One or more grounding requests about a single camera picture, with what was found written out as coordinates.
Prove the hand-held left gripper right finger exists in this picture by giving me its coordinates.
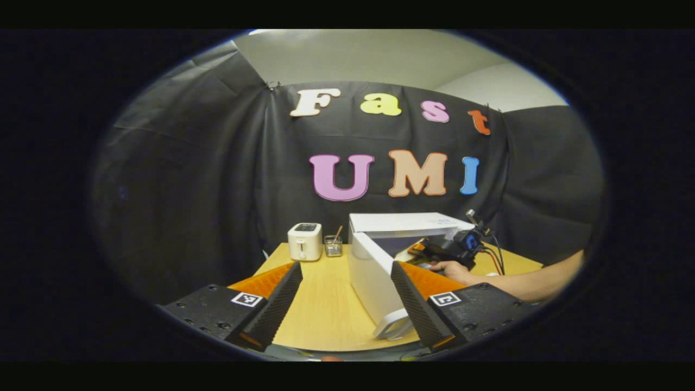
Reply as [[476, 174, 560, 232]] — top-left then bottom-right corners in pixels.
[[390, 261, 538, 351]]

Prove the white microwave oven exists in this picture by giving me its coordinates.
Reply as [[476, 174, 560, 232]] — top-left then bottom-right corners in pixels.
[[347, 212, 476, 342]]

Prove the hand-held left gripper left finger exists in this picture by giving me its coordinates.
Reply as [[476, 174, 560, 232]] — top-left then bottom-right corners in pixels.
[[157, 262, 304, 352]]

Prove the red cable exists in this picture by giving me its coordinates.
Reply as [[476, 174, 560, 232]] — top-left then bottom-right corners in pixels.
[[481, 247, 503, 276]]

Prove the black backdrop cloth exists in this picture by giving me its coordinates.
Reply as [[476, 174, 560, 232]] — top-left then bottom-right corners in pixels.
[[92, 41, 604, 305]]

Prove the black cable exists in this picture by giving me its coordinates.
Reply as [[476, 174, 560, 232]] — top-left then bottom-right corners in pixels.
[[488, 234, 507, 275]]

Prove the white toaster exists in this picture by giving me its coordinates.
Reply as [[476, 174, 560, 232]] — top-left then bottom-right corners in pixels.
[[287, 223, 323, 262]]

